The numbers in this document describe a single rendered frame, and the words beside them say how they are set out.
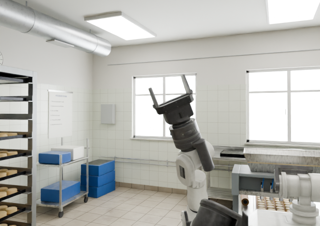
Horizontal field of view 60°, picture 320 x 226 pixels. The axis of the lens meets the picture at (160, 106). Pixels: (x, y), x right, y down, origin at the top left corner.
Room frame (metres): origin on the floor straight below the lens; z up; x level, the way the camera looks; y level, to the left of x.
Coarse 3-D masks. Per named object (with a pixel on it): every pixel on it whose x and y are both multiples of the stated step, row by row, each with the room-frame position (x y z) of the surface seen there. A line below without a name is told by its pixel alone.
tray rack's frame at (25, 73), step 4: (0, 68) 1.19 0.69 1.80; (4, 68) 1.21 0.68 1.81; (8, 68) 1.23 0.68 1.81; (12, 68) 1.25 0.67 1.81; (16, 68) 1.28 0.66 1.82; (0, 72) 1.22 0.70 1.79; (4, 72) 1.22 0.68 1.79; (8, 72) 1.23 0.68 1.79; (12, 72) 1.25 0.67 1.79; (16, 72) 1.28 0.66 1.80; (20, 72) 1.30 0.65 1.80; (24, 72) 1.32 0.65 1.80; (28, 72) 1.35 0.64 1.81; (32, 72) 1.37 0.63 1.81; (4, 76) 1.43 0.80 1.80; (8, 76) 1.42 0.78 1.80; (12, 76) 1.41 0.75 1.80; (16, 76) 1.41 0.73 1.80; (20, 76) 1.40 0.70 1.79; (24, 76) 1.35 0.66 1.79; (28, 76) 1.35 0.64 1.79; (32, 76) 1.37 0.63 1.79
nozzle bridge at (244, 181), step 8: (240, 168) 2.11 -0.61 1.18; (248, 168) 2.11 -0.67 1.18; (232, 176) 1.98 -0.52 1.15; (240, 176) 1.96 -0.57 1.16; (248, 176) 1.94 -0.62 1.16; (256, 176) 1.93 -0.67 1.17; (264, 176) 1.91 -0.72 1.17; (272, 176) 1.89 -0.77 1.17; (232, 184) 1.98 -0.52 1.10; (240, 184) 2.04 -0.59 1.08; (248, 184) 2.02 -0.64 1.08; (256, 184) 2.01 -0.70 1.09; (264, 184) 1.99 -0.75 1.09; (232, 192) 1.98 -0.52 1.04; (240, 192) 1.99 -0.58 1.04; (248, 192) 1.98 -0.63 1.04; (256, 192) 1.96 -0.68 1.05; (264, 192) 1.95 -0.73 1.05
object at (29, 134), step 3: (0, 132) 1.43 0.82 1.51; (3, 132) 1.42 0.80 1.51; (6, 132) 1.42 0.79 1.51; (9, 132) 1.41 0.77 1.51; (12, 132) 1.41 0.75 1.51; (15, 132) 1.40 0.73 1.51; (18, 132) 1.40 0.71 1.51; (21, 132) 1.39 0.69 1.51; (24, 132) 1.39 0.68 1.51; (27, 132) 1.38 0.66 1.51; (30, 132) 1.38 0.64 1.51; (27, 135) 1.38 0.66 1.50; (30, 135) 1.38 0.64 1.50
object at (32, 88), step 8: (32, 88) 1.38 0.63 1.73; (32, 104) 1.38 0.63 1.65; (32, 112) 1.38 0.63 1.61; (32, 120) 1.38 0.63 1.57; (32, 128) 1.38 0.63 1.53; (32, 136) 1.38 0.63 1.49; (32, 144) 1.38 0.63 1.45; (32, 152) 1.38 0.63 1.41; (32, 160) 1.38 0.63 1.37; (32, 168) 1.38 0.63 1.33; (32, 176) 1.38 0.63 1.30; (32, 184) 1.38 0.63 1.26; (32, 192) 1.38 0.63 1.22; (32, 200) 1.38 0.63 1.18; (32, 208) 1.38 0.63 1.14; (32, 216) 1.38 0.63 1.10; (32, 224) 1.38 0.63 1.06
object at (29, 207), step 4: (0, 204) 1.43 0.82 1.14; (4, 204) 1.42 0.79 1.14; (8, 204) 1.41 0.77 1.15; (12, 204) 1.41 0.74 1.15; (16, 204) 1.40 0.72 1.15; (20, 204) 1.39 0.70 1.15; (24, 204) 1.39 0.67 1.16; (20, 208) 1.39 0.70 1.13; (28, 208) 1.38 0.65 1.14; (24, 212) 1.35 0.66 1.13; (28, 212) 1.35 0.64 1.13
